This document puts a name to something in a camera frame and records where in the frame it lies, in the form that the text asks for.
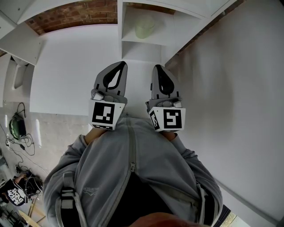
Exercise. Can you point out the white wall cabinet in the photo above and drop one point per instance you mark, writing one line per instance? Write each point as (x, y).
(21, 37)

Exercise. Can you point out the green bag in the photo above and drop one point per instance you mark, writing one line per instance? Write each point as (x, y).
(16, 127)

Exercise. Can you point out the white shelf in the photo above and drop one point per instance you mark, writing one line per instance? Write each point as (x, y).
(168, 26)

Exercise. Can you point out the person's right forearm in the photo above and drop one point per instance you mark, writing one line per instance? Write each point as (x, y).
(172, 135)

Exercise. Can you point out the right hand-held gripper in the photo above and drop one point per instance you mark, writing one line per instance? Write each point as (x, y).
(172, 118)

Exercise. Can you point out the person's grey zip jacket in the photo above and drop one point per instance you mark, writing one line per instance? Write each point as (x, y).
(106, 159)

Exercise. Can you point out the wooden slats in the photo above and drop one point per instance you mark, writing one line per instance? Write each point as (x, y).
(33, 212)

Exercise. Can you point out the pale green cup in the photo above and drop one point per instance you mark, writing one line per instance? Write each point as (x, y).
(144, 27)

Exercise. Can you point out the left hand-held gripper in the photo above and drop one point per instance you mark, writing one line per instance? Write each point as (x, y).
(103, 113)

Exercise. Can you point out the person's left forearm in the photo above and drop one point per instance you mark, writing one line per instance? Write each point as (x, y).
(93, 136)

